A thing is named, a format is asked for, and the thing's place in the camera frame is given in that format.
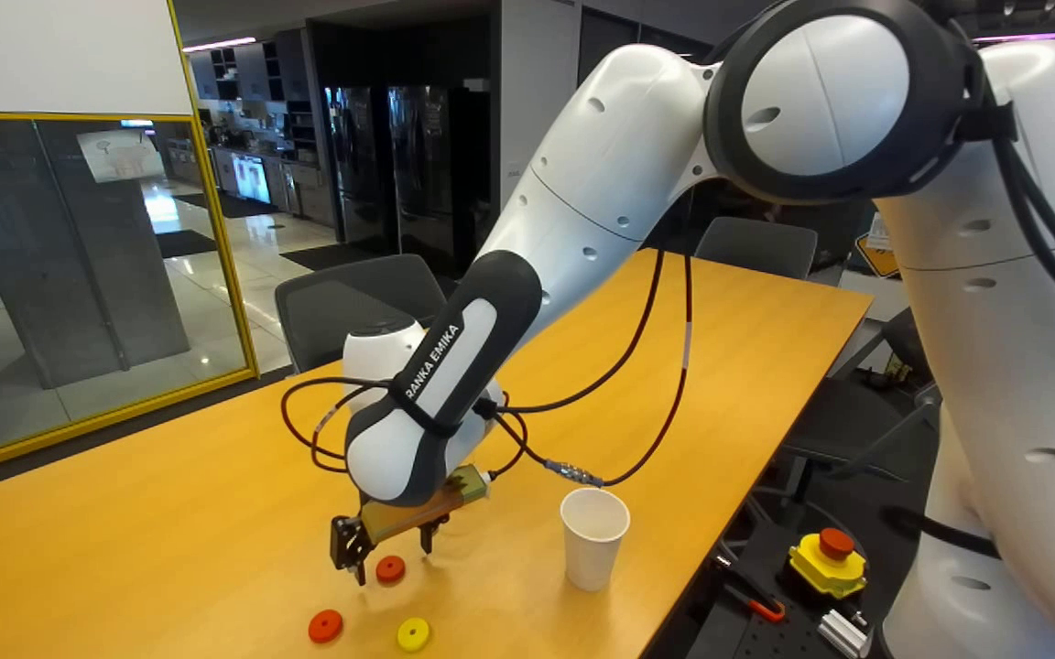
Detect yellow round disc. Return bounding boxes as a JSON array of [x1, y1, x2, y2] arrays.
[[391, 615, 434, 654]]

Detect white paper cup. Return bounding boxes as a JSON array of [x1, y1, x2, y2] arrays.
[[556, 486, 634, 596]]

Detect grey office chair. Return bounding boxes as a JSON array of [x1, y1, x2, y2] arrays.
[[778, 305, 946, 483], [271, 254, 450, 375], [691, 211, 819, 283]]

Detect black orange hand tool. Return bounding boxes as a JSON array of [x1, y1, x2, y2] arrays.
[[709, 548, 789, 630]]

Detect black display cabinets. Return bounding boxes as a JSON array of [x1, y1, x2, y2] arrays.
[[318, 78, 495, 249]]

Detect yellow red emergency stop button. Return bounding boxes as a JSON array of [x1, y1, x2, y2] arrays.
[[787, 524, 870, 603]]

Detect yellow framed glass partition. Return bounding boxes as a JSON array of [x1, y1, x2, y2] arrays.
[[0, 106, 260, 469]]

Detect silver metal block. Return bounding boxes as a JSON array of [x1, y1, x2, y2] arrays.
[[816, 603, 875, 659]]

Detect yellow and white sign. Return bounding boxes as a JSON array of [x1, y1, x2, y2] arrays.
[[854, 215, 905, 283]]

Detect tan wrist camera block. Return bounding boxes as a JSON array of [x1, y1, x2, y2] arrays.
[[358, 465, 495, 546]]

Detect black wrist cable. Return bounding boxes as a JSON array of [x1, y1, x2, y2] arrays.
[[277, 249, 695, 490]]

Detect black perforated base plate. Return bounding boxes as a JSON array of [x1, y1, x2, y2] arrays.
[[670, 486, 908, 659]]

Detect white wall panel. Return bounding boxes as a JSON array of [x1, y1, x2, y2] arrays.
[[0, 0, 196, 120]]

